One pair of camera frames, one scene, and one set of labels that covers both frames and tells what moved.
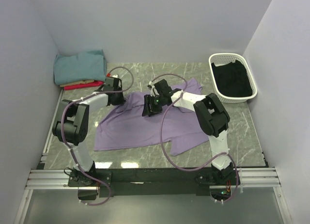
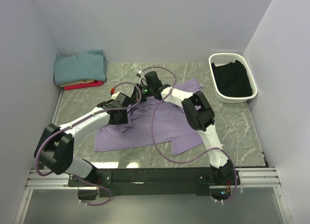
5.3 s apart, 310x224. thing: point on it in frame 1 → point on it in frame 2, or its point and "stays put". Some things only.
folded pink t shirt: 94,84 stays put
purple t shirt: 120,122 stays put
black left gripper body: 119,99 → 123,120
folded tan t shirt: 83,82 stays put
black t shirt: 232,79 stays put
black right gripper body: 156,104 → 146,92
